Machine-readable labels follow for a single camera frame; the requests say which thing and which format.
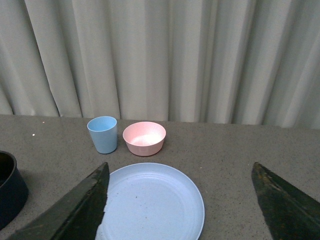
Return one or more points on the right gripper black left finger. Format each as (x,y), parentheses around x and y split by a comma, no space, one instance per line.
(76,216)

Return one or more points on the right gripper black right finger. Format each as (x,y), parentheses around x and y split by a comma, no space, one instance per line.
(289,213)

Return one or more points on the light blue plastic plate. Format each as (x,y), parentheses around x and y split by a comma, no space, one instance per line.
(151,201)

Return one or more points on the light blue plastic cup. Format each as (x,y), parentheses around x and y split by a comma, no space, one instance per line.
(104,133)

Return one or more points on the pink plastic bowl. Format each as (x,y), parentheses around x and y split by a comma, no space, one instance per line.
(144,138)

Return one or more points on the white curtain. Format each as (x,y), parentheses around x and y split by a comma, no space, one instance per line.
(250,62)

